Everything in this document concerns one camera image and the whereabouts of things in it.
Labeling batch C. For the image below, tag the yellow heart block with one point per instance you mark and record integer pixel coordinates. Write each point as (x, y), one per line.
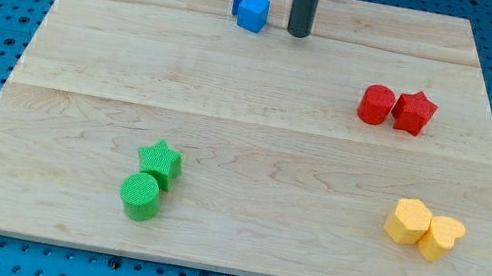
(440, 237)

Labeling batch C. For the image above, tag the green star block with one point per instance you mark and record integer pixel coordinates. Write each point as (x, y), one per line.
(161, 162)

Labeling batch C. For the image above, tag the light wooden board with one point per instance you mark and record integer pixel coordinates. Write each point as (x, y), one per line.
(279, 177)

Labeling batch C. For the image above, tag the green cylinder block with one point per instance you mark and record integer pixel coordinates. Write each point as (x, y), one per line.
(140, 195)

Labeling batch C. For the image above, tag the red cylinder block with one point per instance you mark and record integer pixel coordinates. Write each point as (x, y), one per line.
(376, 104)

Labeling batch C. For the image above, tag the red star block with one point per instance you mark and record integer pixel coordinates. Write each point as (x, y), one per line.
(412, 112)

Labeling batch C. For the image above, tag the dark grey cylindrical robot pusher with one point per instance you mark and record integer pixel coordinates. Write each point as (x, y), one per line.
(301, 17)

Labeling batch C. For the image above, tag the yellow hexagon block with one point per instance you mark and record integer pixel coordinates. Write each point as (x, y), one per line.
(407, 221)

